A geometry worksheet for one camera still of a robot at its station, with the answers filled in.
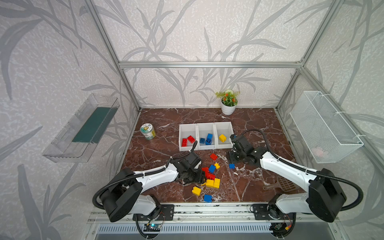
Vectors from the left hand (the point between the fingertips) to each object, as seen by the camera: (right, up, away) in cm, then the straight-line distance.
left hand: (204, 177), depth 82 cm
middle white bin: (+1, +21, +20) cm, 29 cm away
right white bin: (+15, +26, +24) cm, 39 cm away
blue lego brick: (+4, +21, +18) cm, 28 cm away
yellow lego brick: (+12, +20, +17) cm, 29 cm away
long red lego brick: (-9, +19, +17) cm, 27 cm away
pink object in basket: (+56, +16, -9) cm, 59 cm away
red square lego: (+6, +9, +11) cm, 15 cm away
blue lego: (+3, +18, +14) cm, 23 cm away
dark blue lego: (-1, +18, +17) cm, 25 cm away
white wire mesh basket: (+51, +25, -20) cm, 61 cm away
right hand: (+15, +14, +5) cm, 21 cm away
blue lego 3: (+17, +4, +7) cm, 18 cm away
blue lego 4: (+5, +3, +6) cm, 8 cm away
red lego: (-13, +17, +17) cm, 27 cm away
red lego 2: (+3, 0, +1) cm, 3 cm away
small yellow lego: (+8, +4, +7) cm, 11 cm away
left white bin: (-14, +24, +26) cm, 38 cm away
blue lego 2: (+2, -10, -3) cm, 11 cm away
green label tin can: (-37, +25, +15) cm, 47 cm away
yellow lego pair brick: (+6, -3, -1) cm, 6 cm away
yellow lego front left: (-4, -6, -3) cm, 8 cm away
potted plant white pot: (+18, +45, +23) cm, 54 cm away
